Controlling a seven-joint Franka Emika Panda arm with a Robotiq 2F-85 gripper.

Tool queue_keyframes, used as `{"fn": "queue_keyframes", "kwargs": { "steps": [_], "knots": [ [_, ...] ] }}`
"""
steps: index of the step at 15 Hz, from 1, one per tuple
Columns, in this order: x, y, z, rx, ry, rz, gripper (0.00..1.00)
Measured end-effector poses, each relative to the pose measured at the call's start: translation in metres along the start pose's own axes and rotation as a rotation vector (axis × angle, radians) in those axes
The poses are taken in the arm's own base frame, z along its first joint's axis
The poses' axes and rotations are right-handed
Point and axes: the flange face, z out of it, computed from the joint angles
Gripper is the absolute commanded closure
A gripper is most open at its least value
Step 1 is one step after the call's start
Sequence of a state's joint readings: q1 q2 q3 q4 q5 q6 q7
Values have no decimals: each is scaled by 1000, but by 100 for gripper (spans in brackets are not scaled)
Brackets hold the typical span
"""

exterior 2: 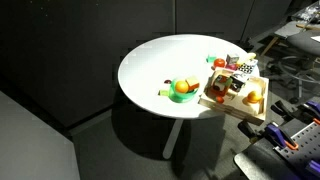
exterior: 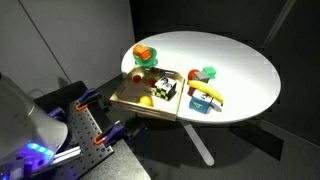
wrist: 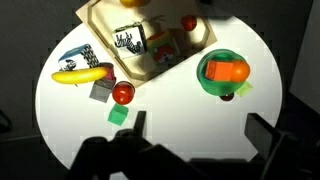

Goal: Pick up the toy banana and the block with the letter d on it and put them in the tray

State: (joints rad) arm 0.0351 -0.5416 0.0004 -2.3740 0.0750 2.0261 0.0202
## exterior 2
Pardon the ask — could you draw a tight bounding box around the yellow toy banana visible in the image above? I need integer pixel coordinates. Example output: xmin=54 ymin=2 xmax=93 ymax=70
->
xmin=236 ymin=52 xmax=256 ymax=66

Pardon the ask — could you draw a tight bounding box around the white dog picture block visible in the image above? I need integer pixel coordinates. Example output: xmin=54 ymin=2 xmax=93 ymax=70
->
xmin=238 ymin=59 xmax=258 ymax=74

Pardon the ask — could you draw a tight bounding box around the pink block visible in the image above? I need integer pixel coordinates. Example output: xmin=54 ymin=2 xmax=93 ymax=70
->
xmin=225 ymin=64 xmax=237 ymax=70

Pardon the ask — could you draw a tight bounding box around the wooden tray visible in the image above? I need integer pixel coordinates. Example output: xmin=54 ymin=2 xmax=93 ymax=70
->
xmin=198 ymin=67 xmax=269 ymax=125

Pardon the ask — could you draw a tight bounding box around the small red toy ball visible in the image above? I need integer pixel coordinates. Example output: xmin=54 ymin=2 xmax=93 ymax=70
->
xmin=216 ymin=96 xmax=224 ymax=103

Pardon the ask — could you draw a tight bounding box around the green plastic bowl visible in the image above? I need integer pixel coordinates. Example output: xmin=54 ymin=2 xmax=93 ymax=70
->
xmin=169 ymin=78 xmax=197 ymax=103

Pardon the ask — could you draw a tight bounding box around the colourful toy box in tray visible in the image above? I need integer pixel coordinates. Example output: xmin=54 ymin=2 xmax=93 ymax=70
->
xmin=210 ymin=75 xmax=232 ymax=96

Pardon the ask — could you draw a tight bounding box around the small green block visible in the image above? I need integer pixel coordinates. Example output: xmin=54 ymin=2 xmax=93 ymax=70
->
xmin=158 ymin=90 xmax=169 ymax=96

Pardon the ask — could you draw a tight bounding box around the yellow toy lemon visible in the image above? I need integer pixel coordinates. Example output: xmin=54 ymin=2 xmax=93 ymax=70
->
xmin=247 ymin=91 xmax=262 ymax=103

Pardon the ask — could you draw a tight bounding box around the purple orange clamp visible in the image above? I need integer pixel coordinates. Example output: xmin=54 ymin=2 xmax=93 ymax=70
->
xmin=265 ymin=123 xmax=299 ymax=150

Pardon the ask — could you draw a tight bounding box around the round white table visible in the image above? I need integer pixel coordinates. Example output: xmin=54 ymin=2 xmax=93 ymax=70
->
xmin=117 ymin=33 xmax=261 ymax=160

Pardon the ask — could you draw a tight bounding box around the orange wooden block in bowl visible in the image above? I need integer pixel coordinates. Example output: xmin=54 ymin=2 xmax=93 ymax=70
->
xmin=186 ymin=76 xmax=199 ymax=91

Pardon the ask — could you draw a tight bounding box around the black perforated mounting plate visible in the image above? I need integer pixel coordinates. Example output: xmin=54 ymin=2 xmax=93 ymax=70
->
xmin=274 ymin=122 xmax=320 ymax=173

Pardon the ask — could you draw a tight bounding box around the green translucent block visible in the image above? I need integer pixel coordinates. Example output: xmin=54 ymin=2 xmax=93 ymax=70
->
xmin=206 ymin=55 xmax=217 ymax=63

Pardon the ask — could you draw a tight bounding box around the dark red small toy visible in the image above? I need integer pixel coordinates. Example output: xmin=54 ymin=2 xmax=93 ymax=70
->
xmin=164 ymin=80 xmax=172 ymax=84

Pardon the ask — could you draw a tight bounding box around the orange toy fruit in bowl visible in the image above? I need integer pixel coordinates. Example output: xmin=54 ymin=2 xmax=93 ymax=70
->
xmin=175 ymin=81 xmax=189 ymax=93

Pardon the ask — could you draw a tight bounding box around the grey letter block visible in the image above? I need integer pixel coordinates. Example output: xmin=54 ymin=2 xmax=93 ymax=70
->
xmin=226 ymin=54 xmax=239 ymax=64

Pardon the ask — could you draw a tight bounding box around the grey office chair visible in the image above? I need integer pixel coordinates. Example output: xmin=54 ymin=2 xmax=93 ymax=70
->
xmin=278 ymin=30 xmax=320 ymax=104

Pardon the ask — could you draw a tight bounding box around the red toy tomato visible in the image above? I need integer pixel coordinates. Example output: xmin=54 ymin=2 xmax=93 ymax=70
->
xmin=213 ymin=58 xmax=226 ymax=68

